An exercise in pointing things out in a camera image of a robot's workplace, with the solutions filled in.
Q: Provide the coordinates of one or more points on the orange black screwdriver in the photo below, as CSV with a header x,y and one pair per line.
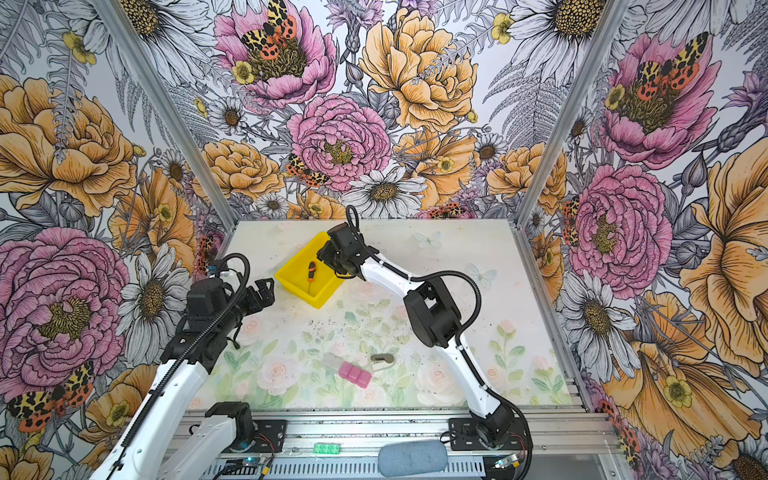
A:
x,y
311,272

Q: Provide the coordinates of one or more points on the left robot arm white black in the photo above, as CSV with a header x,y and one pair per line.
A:
x,y
214,316

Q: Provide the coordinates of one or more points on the grey oval pad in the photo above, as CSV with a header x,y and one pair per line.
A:
x,y
412,458

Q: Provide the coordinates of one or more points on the small grey metal clip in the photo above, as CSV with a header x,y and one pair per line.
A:
x,y
382,360

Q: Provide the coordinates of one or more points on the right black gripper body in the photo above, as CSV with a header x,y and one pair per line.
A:
x,y
334,257

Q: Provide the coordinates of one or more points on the pink block with clear handle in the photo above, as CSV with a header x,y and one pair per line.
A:
x,y
347,370

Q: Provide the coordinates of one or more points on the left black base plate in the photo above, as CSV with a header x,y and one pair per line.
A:
x,y
268,437

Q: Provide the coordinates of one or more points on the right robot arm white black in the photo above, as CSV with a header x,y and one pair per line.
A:
x,y
435,319

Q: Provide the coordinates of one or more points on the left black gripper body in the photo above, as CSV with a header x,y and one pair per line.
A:
x,y
250,304

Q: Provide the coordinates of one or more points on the aluminium rail frame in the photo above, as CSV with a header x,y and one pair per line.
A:
x,y
566,445

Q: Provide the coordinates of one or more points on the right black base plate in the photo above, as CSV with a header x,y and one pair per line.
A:
x,y
464,435

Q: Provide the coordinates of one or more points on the yellow plastic bin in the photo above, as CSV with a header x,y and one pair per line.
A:
x,y
293,275

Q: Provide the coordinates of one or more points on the green connector block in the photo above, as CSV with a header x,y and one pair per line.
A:
x,y
326,449

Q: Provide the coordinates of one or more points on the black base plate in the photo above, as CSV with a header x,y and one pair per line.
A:
x,y
464,435
268,437

